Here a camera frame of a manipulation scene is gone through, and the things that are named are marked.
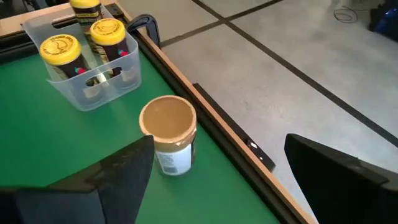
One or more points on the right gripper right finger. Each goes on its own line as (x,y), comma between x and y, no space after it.
(345,193)

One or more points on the black table clamp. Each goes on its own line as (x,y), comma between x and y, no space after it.
(152,28)

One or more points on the black bar with white sticker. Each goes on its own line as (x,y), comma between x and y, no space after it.
(236,127)

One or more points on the gold-lid spice jar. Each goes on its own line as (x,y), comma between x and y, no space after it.
(168,124)

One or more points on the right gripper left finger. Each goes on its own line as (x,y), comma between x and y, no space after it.
(121,183)

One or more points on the yellow-lid dark spice jar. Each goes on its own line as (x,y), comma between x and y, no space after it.
(108,31)
(60,49)
(85,7)

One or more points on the small clear plastic bin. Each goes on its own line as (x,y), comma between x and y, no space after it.
(81,99)

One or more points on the blue black object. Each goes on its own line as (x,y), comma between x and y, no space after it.
(387,21)

